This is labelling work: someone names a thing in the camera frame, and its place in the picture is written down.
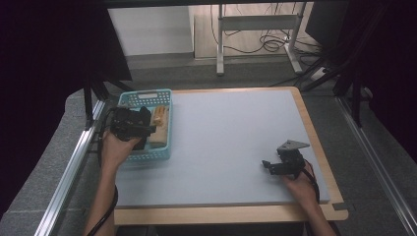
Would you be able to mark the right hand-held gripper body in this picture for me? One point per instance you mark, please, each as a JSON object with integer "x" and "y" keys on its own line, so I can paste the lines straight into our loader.
{"x": 290, "y": 162}

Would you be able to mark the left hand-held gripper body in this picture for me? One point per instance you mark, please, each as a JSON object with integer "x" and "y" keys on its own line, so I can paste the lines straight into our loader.
{"x": 128, "y": 124}

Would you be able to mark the black glove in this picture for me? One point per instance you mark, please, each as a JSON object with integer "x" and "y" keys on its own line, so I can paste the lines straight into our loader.
{"x": 146, "y": 113}

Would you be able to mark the turquoise plastic basket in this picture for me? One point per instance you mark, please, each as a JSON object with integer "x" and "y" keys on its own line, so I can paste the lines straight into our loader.
{"x": 157, "y": 154}

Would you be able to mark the person's right hand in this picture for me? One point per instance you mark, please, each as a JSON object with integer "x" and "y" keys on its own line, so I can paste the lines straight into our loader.
{"x": 303, "y": 190}

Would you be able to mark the person's left hand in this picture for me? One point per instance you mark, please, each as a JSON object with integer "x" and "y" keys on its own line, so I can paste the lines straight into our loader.
{"x": 114, "y": 152}

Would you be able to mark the grey foam mat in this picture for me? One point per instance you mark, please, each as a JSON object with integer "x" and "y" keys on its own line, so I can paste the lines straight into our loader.
{"x": 229, "y": 157}

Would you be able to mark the black tripod stand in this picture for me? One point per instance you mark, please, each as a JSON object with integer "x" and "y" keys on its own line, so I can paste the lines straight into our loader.
{"x": 88, "y": 105}

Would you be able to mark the wooden table board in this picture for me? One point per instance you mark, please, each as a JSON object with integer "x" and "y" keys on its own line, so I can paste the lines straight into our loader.
{"x": 213, "y": 216}

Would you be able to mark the black metal stand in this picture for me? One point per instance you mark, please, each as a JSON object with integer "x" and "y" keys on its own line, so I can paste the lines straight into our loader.
{"x": 355, "y": 98}

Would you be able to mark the white power strip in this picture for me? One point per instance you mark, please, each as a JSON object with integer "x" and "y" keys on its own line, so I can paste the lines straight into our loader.
{"x": 318, "y": 73}

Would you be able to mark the white panel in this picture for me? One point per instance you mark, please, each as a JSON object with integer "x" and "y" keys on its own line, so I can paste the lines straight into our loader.
{"x": 150, "y": 29}

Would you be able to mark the black rail clamp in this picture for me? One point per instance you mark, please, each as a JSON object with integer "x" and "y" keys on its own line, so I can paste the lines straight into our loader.
{"x": 95, "y": 146}

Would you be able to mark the aluminium rail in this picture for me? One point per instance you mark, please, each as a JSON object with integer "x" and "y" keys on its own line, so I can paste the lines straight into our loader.
{"x": 377, "y": 164}
{"x": 65, "y": 180}

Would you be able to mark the white metal desk frame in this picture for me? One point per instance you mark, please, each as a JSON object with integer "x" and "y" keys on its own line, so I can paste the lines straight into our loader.
{"x": 255, "y": 23}

